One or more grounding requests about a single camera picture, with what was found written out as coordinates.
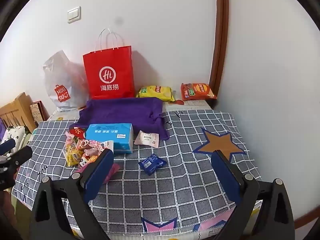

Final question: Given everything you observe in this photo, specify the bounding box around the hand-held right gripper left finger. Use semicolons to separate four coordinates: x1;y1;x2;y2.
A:
31;149;115;240

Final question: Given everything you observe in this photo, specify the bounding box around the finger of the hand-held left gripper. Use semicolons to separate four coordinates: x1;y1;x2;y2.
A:
0;146;33;168
0;140;16;155

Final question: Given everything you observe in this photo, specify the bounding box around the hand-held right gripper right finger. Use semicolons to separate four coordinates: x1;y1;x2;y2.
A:
211;150;295;240

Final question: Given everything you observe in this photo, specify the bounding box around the pile of assorted snack packets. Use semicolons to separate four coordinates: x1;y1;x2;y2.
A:
64;131;121;180

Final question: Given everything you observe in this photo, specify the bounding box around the dark blue snack packet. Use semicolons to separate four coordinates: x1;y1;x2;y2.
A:
138;154;167;176

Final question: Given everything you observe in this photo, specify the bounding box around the pink white snack packet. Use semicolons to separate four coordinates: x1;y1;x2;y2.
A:
134;130;160;148

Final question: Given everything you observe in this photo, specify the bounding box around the white floral cloth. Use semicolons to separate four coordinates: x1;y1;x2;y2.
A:
0;126;28;153

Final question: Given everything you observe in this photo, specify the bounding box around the wooden headboard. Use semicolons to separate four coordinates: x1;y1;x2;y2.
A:
0;92;38;133

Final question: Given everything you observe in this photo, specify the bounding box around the blue tissue pack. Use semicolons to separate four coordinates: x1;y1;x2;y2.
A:
86;123;134;154

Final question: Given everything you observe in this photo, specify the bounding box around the grey checkered cloth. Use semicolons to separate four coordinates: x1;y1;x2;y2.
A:
12;110;263;232

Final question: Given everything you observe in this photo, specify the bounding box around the brown framed board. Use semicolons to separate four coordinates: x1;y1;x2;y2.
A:
30;101;49;124

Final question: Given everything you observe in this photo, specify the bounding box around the red snack packet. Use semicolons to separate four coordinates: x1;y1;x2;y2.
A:
69;126;88;139

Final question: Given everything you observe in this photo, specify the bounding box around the purple towel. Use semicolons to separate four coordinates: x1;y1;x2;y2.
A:
69;97;170;141

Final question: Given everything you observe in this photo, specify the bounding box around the white plastic shopping bag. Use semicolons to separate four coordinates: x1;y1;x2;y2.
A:
42;50;89;112

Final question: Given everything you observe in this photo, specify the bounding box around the orange potato chip bag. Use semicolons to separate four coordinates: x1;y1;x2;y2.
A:
181;82;217;101

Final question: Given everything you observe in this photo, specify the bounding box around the yellow potato chip bag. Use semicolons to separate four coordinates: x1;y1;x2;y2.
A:
136;85;175;102

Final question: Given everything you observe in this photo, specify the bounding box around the red paper shopping bag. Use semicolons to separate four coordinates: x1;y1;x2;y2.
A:
83;28;135;100

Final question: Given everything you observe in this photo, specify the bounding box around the brown wooden door frame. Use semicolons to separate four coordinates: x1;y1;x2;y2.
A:
209;0;230;105

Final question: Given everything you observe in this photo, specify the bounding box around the white light switch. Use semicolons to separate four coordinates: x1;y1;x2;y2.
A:
67;6;82;23

